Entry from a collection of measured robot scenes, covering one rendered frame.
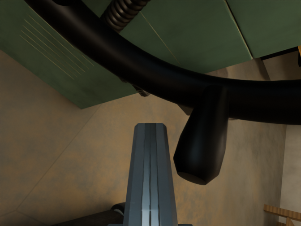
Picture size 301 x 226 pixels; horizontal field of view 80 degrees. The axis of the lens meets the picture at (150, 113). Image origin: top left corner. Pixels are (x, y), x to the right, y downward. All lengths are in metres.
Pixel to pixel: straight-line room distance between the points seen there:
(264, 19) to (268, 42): 0.04
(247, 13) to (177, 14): 0.10
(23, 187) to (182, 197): 0.92
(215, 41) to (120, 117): 0.72
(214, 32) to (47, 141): 0.70
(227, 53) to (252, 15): 0.07
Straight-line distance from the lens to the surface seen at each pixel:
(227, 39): 0.33
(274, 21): 0.31
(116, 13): 0.20
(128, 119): 0.99
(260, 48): 0.33
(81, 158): 0.87
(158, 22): 0.34
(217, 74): 0.43
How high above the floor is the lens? 0.81
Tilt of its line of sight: 47 degrees down
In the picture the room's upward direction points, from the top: 82 degrees clockwise
